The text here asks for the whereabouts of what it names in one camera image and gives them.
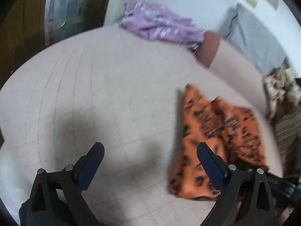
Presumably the orange black floral garment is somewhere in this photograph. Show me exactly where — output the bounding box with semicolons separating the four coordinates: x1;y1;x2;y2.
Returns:
168;84;269;201

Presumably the striped beige cloth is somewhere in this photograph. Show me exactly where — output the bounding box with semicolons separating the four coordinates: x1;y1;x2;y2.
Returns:
274;108;300;179

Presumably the cream floral crumpled cloth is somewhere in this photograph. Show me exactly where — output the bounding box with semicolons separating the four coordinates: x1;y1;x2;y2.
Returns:
263;58;300;123

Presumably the pink bolster with brown end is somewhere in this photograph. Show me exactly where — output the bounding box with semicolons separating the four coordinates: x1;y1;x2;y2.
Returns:
194;31;268;116

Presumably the grey pillow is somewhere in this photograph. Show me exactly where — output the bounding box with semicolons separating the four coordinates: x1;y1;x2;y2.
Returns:
218;3;287;76

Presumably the dark wooden glass door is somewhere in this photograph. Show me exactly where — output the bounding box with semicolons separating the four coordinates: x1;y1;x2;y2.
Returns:
1;0;109;86

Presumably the purple floral cloth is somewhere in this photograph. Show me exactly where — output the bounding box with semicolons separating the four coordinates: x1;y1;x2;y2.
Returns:
119;1;205;50

